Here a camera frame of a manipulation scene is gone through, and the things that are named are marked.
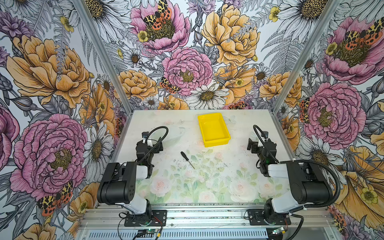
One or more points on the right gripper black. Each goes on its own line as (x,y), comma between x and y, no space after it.
(255,145)

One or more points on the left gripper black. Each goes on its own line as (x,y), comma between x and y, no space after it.
(157,149)

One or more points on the black screwdriver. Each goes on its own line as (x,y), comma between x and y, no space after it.
(187,159)

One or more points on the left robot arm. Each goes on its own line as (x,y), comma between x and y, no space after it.
(118,184)

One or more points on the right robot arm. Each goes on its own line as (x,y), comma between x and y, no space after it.
(308,188)

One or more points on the yellow plastic bin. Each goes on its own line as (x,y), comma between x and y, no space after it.
(214,130)

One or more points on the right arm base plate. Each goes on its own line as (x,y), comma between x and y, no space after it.
(258,217)

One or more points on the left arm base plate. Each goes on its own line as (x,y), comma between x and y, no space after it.
(155,218)

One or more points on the aluminium rail frame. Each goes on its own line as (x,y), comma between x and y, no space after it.
(206,222)

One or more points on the left corner aluminium post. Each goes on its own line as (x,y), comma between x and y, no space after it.
(95,37)

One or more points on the corner aluminium post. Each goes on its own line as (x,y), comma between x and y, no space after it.
(313,38)
(95,37)

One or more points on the right corner aluminium post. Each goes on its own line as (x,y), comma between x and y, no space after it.
(313,38)

